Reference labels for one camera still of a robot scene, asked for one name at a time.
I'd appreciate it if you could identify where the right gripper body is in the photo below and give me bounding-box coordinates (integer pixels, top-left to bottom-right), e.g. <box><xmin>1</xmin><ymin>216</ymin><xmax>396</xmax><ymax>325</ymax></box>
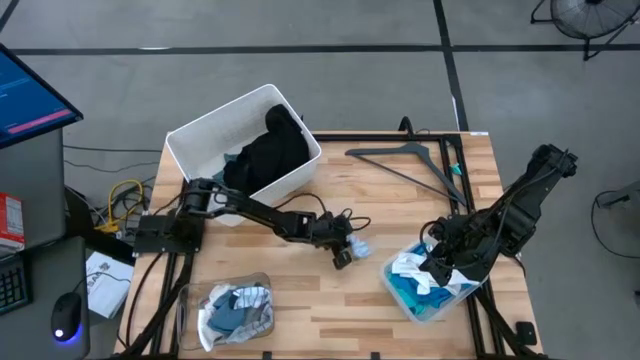
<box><xmin>428</xmin><ymin>218</ymin><xmax>484</xmax><ymax>274</ymax></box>

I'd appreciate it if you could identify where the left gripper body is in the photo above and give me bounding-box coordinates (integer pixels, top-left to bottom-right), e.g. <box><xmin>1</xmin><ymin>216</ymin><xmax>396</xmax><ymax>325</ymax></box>
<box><xmin>313</xmin><ymin>210</ymin><xmax>355</xmax><ymax>252</ymax></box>

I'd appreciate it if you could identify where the white cloth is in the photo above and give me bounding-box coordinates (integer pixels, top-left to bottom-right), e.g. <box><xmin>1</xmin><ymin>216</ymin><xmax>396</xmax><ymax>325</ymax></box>
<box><xmin>390</xmin><ymin>251</ymin><xmax>482</xmax><ymax>297</ymax></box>

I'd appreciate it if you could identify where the turquoise cloth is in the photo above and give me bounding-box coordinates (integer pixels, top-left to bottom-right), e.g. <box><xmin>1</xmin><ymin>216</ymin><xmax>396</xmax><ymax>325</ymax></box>
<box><xmin>399</xmin><ymin>287</ymin><xmax>474</xmax><ymax>319</ymax></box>

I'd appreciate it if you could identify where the blue towel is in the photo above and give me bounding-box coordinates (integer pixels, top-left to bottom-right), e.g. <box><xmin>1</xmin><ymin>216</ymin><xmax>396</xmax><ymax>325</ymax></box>
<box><xmin>385</xmin><ymin>269</ymin><xmax>451</xmax><ymax>306</ymax></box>

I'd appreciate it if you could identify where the black cloth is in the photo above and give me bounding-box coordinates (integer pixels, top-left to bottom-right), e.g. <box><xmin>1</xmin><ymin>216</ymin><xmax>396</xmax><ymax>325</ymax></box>
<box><xmin>222</xmin><ymin>103</ymin><xmax>311</xmax><ymax>197</ymax></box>

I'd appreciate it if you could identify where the blue-grey sock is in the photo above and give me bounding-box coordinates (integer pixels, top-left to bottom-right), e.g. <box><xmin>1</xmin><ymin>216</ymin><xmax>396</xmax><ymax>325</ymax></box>
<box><xmin>208</xmin><ymin>291</ymin><xmax>257</xmax><ymax>335</ymax></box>

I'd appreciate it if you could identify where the green dotted shirt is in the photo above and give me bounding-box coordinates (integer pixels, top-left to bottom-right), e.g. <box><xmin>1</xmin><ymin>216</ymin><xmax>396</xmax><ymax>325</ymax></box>
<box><xmin>212</xmin><ymin>152</ymin><xmax>241</xmax><ymax>184</ymax></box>

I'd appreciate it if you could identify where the shallow clear plastic bin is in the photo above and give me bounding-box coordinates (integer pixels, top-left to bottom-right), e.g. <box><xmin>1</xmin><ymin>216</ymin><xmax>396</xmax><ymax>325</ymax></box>
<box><xmin>379</xmin><ymin>239</ymin><xmax>489</xmax><ymax>326</ymax></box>

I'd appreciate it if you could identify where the black clothes hanger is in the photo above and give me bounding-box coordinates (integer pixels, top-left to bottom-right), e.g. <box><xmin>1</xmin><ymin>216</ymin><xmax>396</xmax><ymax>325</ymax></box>
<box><xmin>344</xmin><ymin>141</ymin><xmax>470</xmax><ymax>207</ymax></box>

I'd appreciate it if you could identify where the white perforated plastic basket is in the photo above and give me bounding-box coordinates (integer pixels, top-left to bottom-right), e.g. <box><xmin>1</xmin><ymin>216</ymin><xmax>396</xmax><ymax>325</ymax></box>
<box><xmin>165</xmin><ymin>83</ymin><xmax>323</xmax><ymax>227</ymax></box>

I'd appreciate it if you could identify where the tall clear plastic bin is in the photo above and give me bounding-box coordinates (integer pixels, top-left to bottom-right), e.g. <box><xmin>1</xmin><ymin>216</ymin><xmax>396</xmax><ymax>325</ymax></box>
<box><xmin>177</xmin><ymin>272</ymin><xmax>276</xmax><ymax>353</ymax></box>

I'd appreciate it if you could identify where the grey metal base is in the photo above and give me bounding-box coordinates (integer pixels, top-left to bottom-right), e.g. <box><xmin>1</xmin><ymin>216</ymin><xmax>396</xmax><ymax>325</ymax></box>
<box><xmin>594</xmin><ymin>180</ymin><xmax>640</xmax><ymax>210</ymax></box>

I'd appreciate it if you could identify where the white paper booklet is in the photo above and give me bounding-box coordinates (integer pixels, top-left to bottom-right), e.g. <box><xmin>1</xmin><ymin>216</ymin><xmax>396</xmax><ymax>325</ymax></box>
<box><xmin>85</xmin><ymin>250</ymin><xmax>137</xmax><ymax>320</ymax></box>

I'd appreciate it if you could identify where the black floor fan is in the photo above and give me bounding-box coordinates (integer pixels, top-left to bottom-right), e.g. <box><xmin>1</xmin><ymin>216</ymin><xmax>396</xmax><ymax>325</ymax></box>
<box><xmin>529</xmin><ymin>0</ymin><xmax>640</xmax><ymax>62</ymax></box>

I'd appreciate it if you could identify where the black computer mouse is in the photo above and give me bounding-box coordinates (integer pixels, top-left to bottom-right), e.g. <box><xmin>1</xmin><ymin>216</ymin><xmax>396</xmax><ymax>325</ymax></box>
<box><xmin>50</xmin><ymin>291</ymin><xmax>84</xmax><ymax>345</ymax></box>

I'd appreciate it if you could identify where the grey desk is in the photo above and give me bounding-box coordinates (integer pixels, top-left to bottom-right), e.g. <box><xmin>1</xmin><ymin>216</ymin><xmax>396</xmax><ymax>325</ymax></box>
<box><xmin>0</xmin><ymin>127</ymin><xmax>92</xmax><ymax>360</ymax></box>

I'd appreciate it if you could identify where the red white box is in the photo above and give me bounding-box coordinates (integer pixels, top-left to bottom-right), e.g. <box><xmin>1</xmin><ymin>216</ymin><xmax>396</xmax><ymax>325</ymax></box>
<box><xmin>0</xmin><ymin>191</ymin><xmax>27</xmax><ymax>254</ymax></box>

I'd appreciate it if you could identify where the black keyboard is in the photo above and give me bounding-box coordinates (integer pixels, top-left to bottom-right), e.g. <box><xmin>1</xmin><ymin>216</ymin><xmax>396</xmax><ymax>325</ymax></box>
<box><xmin>0</xmin><ymin>253</ymin><xmax>32</xmax><ymax>317</ymax></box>

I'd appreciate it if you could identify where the monitor with blue screen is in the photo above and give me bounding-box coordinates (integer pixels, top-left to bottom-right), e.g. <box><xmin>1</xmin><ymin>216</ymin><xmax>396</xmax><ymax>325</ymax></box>
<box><xmin>0</xmin><ymin>42</ymin><xmax>85</xmax><ymax>150</ymax></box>

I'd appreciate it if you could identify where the small black bracket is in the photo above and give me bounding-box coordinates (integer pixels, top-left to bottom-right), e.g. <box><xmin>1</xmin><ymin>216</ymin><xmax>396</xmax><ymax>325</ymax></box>
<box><xmin>515</xmin><ymin>320</ymin><xmax>539</xmax><ymax>347</ymax></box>

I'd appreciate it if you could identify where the black floor cable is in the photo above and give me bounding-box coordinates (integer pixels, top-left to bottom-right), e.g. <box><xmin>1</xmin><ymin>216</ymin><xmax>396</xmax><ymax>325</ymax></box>
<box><xmin>590</xmin><ymin>188</ymin><xmax>640</xmax><ymax>261</ymax></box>

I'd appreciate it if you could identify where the black aluminium table frame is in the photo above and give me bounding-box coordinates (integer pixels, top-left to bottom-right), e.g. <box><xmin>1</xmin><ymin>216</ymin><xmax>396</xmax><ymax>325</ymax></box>
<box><xmin>113</xmin><ymin>130</ymin><xmax>549</xmax><ymax>360</ymax></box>

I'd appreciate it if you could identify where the yellow cable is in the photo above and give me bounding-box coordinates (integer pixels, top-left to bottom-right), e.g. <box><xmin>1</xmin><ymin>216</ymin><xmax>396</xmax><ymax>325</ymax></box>
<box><xmin>94</xmin><ymin>178</ymin><xmax>147</xmax><ymax>235</ymax></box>

